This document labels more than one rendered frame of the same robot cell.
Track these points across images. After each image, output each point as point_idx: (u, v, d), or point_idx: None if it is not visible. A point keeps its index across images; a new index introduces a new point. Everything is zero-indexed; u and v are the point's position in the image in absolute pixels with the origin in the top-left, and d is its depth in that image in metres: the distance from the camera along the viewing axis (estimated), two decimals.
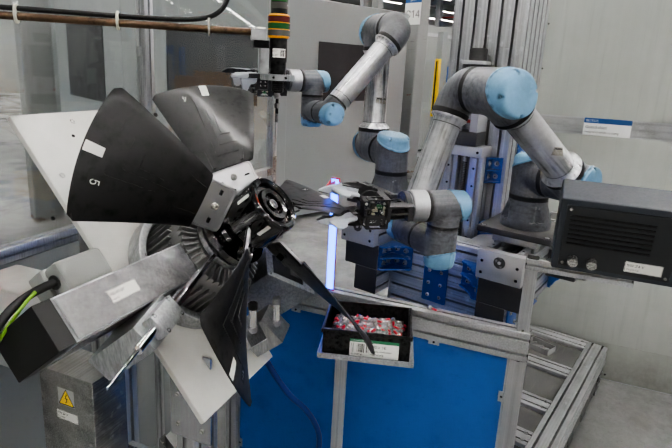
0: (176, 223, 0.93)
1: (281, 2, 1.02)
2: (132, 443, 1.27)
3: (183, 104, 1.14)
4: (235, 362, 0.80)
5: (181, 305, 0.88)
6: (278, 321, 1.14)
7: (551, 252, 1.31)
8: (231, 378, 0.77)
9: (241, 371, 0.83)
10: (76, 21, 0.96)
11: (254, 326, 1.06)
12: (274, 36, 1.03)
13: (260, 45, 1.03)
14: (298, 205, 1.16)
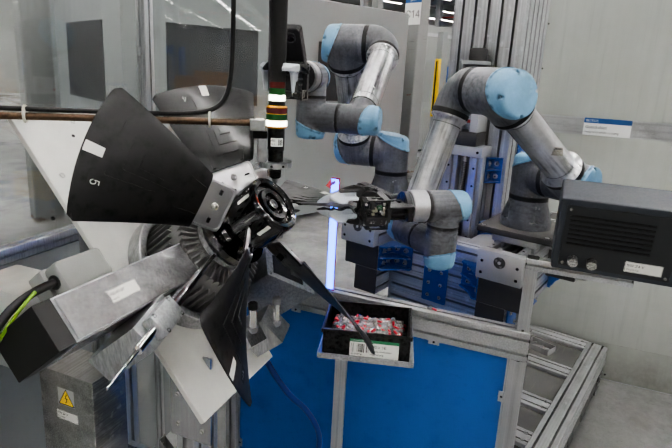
0: (176, 223, 0.93)
1: (279, 95, 1.06)
2: (132, 443, 1.27)
3: (183, 104, 1.14)
4: (235, 362, 0.80)
5: (181, 305, 0.88)
6: (278, 321, 1.14)
7: (551, 252, 1.31)
8: (231, 378, 0.77)
9: (241, 371, 0.83)
10: (82, 119, 1.00)
11: (254, 326, 1.06)
12: (272, 127, 1.07)
13: (258, 136, 1.07)
14: (298, 202, 1.15)
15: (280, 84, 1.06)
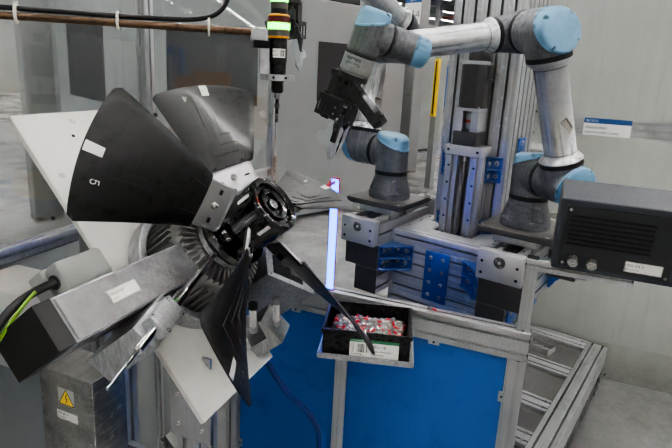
0: (176, 223, 0.93)
1: (281, 2, 1.02)
2: (132, 443, 1.27)
3: (183, 104, 1.14)
4: (235, 362, 0.80)
5: (181, 305, 0.88)
6: (278, 321, 1.14)
7: (551, 252, 1.31)
8: (231, 378, 0.77)
9: (241, 371, 0.83)
10: (76, 21, 0.96)
11: (254, 326, 1.06)
12: (274, 36, 1.03)
13: (260, 45, 1.03)
14: (298, 205, 1.16)
15: None
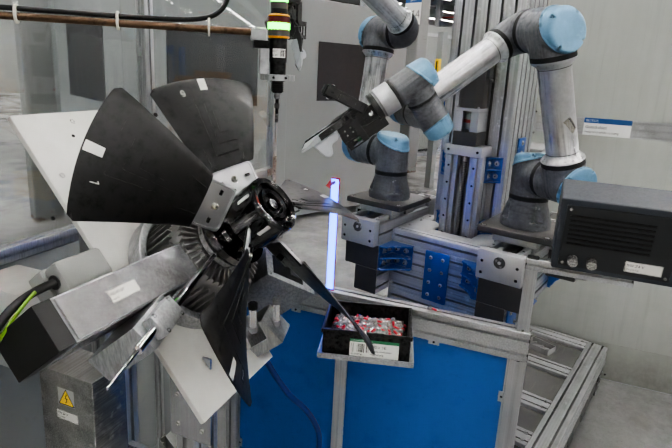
0: None
1: (281, 2, 1.02)
2: (132, 443, 1.27)
3: (300, 188, 1.34)
4: (101, 155, 0.82)
5: (181, 305, 0.88)
6: (278, 321, 1.14)
7: (551, 252, 1.31)
8: (83, 145, 0.80)
9: (97, 177, 0.81)
10: (76, 21, 0.96)
11: (254, 326, 1.06)
12: (274, 36, 1.03)
13: (260, 45, 1.03)
14: (305, 265, 1.05)
15: None
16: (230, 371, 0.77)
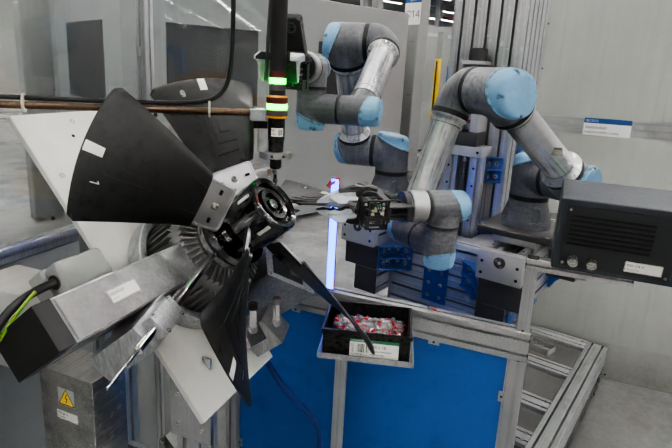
0: None
1: (279, 85, 1.06)
2: (132, 443, 1.27)
3: (300, 187, 1.34)
4: (101, 155, 0.82)
5: (181, 305, 0.88)
6: (278, 321, 1.14)
7: (551, 252, 1.31)
8: (83, 145, 0.80)
9: (97, 177, 0.81)
10: (81, 108, 1.00)
11: (254, 326, 1.06)
12: (272, 117, 1.07)
13: (259, 126, 1.07)
14: (305, 265, 1.05)
15: (280, 73, 1.05)
16: (230, 371, 0.77)
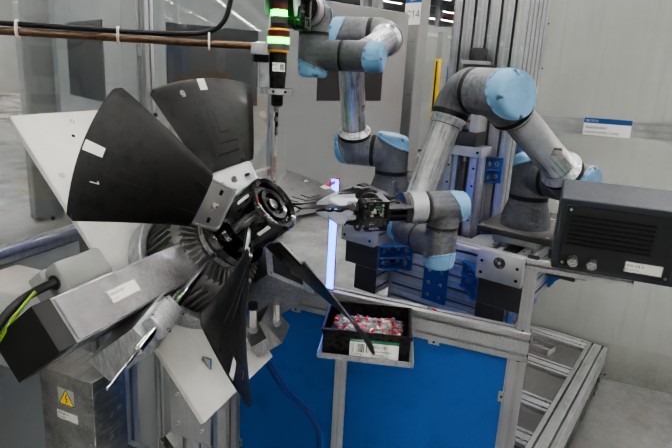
0: None
1: (281, 16, 1.03)
2: (132, 443, 1.27)
3: (301, 181, 1.33)
4: (101, 155, 0.82)
5: (181, 305, 0.88)
6: (278, 321, 1.14)
7: (551, 252, 1.31)
8: (83, 145, 0.80)
9: (97, 177, 0.81)
10: (77, 36, 0.97)
11: (254, 326, 1.06)
12: (274, 50, 1.04)
13: (260, 59, 1.03)
14: (305, 265, 1.05)
15: (282, 5, 1.02)
16: (230, 371, 0.77)
